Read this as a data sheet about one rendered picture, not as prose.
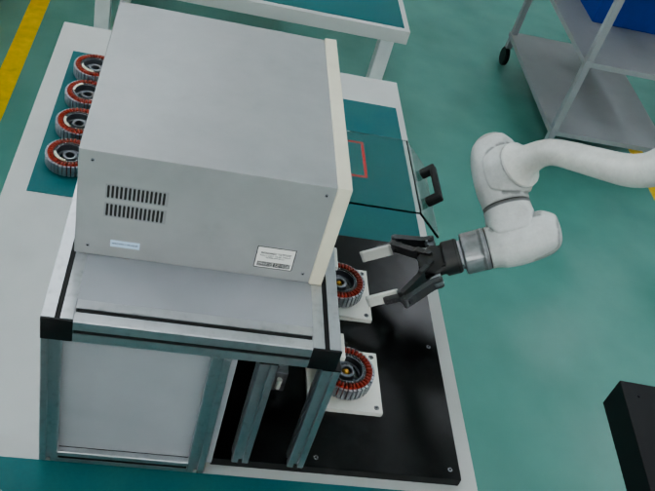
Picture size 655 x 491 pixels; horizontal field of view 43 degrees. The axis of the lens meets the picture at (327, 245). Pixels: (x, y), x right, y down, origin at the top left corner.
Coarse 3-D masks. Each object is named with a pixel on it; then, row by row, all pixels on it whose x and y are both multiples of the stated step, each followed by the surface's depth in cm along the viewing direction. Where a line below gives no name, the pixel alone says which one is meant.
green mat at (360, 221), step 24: (72, 72) 225; (360, 120) 241; (384, 120) 244; (48, 144) 201; (48, 192) 189; (72, 192) 191; (360, 216) 209; (384, 216) 211; (408, 216) 214; (384, 240) 205
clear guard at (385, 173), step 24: (360, 144) 176; (384, 144) 178; (408, 144) 181; (360, 168) 170; (384, 168) 172; (408, 168) 174; (360, 192) 164; (384, 192) 166; (408, 192) 168; (432, 216) 171
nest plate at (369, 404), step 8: (360, 352) 172; (376, 360) 171; (312, 368) 166; (376, 368) 170; (312, 376) 164; (376, 376) 168; (376, 384) 167; (368, 392) 165; (376, 392) 165; (336, 400) 161; (344, 400) 162; (352, 400) 162; (360, 400) 163; (368, 400) 163; (376, 400) 164; (328, 408) 160; (336, 408) 160; (344, 408) 161; (352, 408) 161; (360, 408) 161; (368, 408) 162; (376, 408) 162; (376, 416) 162
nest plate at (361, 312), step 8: (360, 272) 190; (360, 304) 182; (344, 312) 179; (352, 312) 180; (360, 312) 180; (368, 312) 181; (344, 320) 179; (352, 320) 179; (360, 320) 179; (368, 320) 179
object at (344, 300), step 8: (336, 272) 184; (344, 272) 184; (352, 272) 184; (336, 280) 182; (344, 280) 182; (352, 280) 183; (360, 280) 182; (344, 288) 182; (352, 288) 180; (360, 288) 180; (344, 296) 178; (352, 296) 178; (360, 296) 180; (344, 304) 179; (352, 304) 180
